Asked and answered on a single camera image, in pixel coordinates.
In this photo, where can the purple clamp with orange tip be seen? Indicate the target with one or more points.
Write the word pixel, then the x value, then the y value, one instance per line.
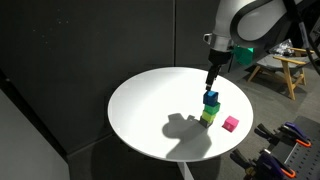
pixel 275 165
pixel 295 132

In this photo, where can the pink toy block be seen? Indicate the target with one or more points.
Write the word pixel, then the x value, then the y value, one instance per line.
pixel 230 124

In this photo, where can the yellow-green toy block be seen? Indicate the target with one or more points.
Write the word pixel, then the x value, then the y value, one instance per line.
pixel 208 116

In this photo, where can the green toy block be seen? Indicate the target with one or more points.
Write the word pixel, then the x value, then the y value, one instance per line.
pixel 212 108

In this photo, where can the blue toy block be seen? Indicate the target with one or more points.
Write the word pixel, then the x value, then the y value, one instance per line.
pixel 210 98

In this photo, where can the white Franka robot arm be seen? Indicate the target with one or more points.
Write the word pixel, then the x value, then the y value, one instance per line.
pixel 256 23

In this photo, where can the wooden chair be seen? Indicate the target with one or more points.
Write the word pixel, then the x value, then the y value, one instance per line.
pixel 288 66

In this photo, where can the perforated metal board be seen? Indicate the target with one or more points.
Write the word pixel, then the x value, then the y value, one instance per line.
pixel 305 156

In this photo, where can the dark toy block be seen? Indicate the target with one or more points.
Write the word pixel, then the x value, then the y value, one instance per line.
pixel 205 123

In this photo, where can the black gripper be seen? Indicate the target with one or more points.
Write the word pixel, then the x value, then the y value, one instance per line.
pixel 219 58

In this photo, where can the white table pedestal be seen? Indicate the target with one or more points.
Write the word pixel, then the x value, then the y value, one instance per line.
pixel 185 171

